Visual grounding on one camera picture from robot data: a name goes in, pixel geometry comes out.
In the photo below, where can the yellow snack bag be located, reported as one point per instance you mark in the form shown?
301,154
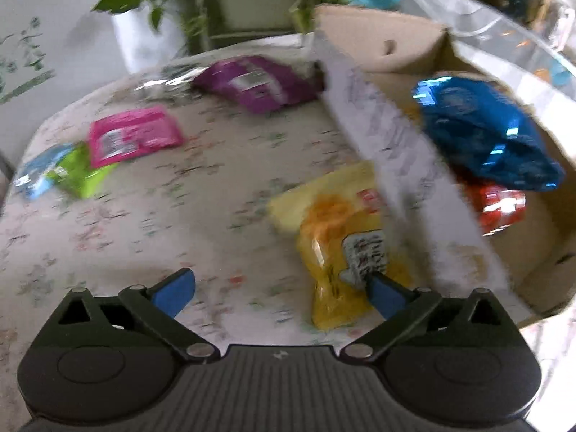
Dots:
333,234

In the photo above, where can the purple snack bag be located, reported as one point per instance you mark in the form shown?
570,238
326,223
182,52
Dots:
261,83

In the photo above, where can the cardboard box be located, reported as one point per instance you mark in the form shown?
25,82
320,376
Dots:
391,144

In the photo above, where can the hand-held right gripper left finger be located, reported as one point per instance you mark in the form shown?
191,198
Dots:
173,292

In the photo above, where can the green snack packet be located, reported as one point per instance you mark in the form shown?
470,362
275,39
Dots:
76,171

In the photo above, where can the pink snack packet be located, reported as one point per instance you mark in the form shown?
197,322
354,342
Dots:
135,135

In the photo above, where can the table with clear cover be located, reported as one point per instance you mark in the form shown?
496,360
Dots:
495,13

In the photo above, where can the silver foil snack packet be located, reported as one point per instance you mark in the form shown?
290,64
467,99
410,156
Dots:
171,76

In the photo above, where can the red snack bag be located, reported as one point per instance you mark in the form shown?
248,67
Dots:
495,202

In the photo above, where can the light blue snack packet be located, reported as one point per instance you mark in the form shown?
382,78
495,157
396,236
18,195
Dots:
36,171

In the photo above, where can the dark blue foil snack bag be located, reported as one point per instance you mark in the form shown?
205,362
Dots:
481,130

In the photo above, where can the table with floral cloth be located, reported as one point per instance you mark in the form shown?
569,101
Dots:
202,189

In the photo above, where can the white refrigerator with tree print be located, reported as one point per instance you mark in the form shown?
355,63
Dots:
54,9

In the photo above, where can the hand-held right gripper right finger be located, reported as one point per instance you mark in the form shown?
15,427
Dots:
384,297

